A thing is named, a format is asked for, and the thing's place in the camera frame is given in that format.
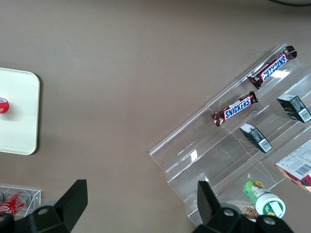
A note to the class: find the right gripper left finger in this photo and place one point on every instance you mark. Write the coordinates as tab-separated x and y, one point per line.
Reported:
70	206

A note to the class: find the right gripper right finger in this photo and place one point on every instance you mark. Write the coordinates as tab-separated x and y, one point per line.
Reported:
209	206

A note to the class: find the oval tan wicker basket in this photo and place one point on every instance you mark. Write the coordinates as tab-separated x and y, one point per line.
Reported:
250	213

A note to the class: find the beige plastic tray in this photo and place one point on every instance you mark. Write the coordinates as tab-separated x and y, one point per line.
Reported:
19	114

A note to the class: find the clear acrylic bottle rack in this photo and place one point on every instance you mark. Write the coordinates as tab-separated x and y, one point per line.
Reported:
34	201

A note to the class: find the clear acrylic stepped display stand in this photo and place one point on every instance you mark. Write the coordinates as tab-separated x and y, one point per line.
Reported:
206	157

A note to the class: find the red cola bottle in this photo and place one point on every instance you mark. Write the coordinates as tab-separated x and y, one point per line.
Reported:
14	205

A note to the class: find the green white-capped bottle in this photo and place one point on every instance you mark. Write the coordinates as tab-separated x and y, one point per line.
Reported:
264	201

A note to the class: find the small black carton box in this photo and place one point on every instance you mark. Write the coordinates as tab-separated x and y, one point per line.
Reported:
294	108
255	137

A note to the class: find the white and red cardboard box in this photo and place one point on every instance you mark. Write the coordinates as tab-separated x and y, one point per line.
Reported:
296	167

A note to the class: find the Snickers chocolate bar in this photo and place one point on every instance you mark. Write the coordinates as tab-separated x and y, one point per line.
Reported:
236	109
273	66

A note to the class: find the small red-lidded yogurt cup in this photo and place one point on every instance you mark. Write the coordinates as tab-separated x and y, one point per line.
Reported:
3	105

